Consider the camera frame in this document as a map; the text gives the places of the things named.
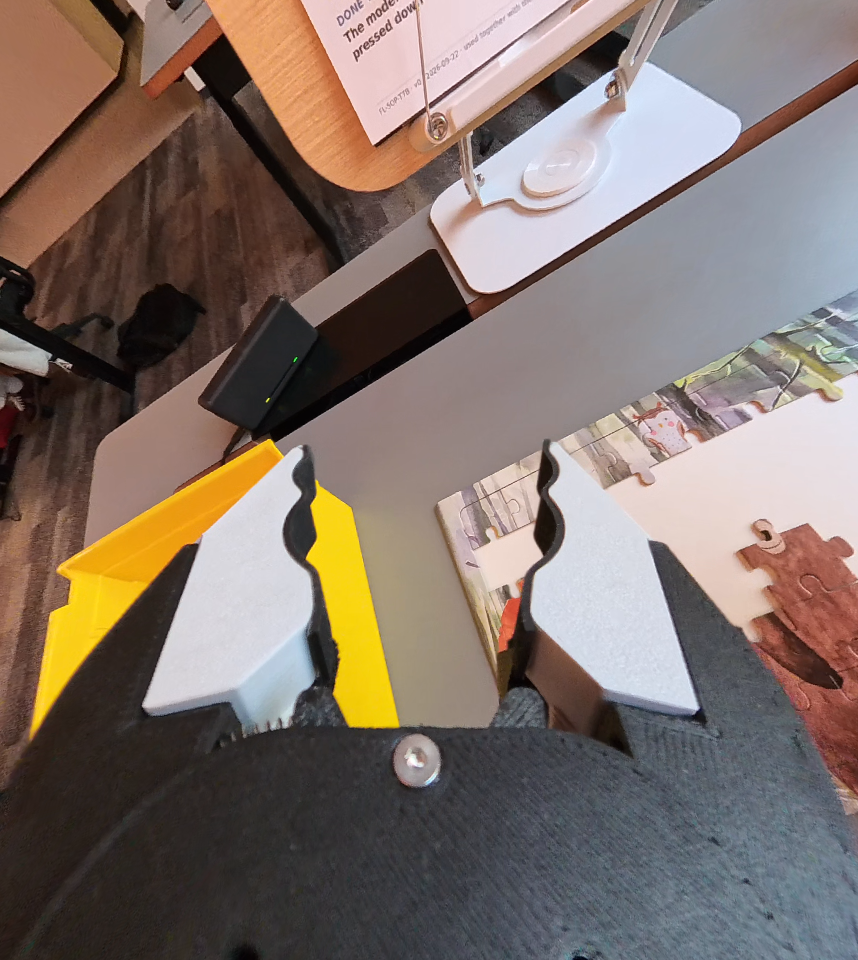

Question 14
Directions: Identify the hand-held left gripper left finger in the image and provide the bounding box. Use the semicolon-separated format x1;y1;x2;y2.
141;444;342;727

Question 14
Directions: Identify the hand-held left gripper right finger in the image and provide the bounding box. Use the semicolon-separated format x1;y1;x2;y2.
498;438;702;732

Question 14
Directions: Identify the partly assembled jigsaw puzzle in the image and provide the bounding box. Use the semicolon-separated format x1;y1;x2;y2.
436;276;858;815

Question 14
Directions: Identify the grey desk with dark cutout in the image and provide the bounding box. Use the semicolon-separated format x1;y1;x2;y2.
84;0;858;549

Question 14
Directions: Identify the grey desk with wooden edge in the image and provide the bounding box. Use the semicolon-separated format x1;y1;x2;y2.
136;0;344;271

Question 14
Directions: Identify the yellow plastic bin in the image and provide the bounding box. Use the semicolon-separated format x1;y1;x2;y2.
30;438;400;740

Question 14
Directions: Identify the white puzzle backing board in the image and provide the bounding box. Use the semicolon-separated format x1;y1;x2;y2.
466;375;858;624

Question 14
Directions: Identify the black box with green lights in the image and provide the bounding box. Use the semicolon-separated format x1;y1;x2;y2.
198;294;319;430

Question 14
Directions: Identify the black backpack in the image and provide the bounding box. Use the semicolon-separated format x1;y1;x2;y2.
115;283;207;369

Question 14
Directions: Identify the wooden document stand white base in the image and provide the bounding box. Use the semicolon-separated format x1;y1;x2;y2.
207;0;744;295

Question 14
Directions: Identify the printed instruction sheet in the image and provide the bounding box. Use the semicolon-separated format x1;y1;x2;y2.
301;0;595;147

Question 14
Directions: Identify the beige cabinet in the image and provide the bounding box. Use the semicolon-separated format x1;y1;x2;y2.
0;0;126;207

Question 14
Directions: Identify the wooden desk with black frame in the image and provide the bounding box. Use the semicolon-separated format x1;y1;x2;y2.
0;219;138;399

